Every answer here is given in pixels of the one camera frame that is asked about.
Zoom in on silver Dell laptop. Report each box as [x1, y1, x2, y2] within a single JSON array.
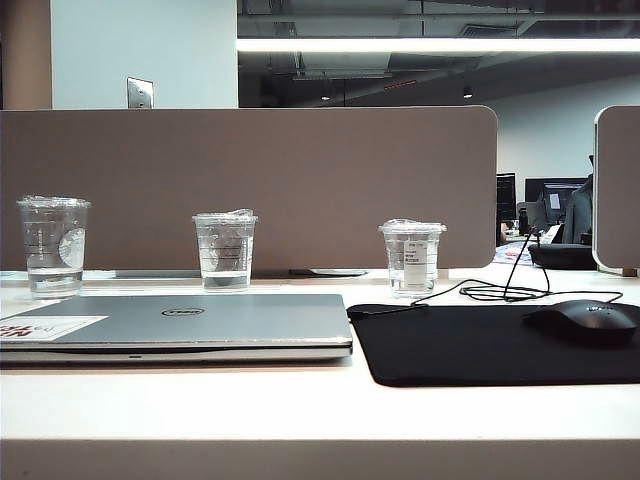
[[0, 292, 354, 365]]

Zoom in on brown white-edged desk divider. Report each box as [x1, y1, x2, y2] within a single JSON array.
[[592, 104, 640, 275]]

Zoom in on thin black cable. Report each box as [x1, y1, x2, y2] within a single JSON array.
[[409, 230, 626, 307]]

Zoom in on long white ceiling light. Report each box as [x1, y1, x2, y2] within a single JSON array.
[[236, 37, 640, 54]]

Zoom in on clear cup with round logo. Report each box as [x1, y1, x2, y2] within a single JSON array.
[[15, 194, 93, 301]]

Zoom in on clear cup with white label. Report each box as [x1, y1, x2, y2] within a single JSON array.
[[378, 218, 448, 300]]

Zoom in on wide brown desk divider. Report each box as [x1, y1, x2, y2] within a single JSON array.
[[0, 104, 500, 271]]

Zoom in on narrow black background monitor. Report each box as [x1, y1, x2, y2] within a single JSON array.
[[496, 172, 517, 221]]

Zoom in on black computer mouse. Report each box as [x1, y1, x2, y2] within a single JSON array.
[[522, 299, 639, 345]]

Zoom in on black mouse pad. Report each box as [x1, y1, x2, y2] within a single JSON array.
[[346, 301, 640, 389]]

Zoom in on wide black background monitor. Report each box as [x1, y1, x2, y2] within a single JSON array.
[[524, 177, 589, 226]]

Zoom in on colourful printed paper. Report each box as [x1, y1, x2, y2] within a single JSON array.
[[494, 242, 534, 265]]

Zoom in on metal wall plate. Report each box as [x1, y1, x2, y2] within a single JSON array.
[[126, 76, 155, 110]]

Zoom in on small clear plastic cup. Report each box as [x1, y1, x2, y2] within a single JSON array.
[[191, 207, 260, 293]]

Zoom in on grey jacket on chair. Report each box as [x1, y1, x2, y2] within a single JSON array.
[[564, 179, 595, 245]]

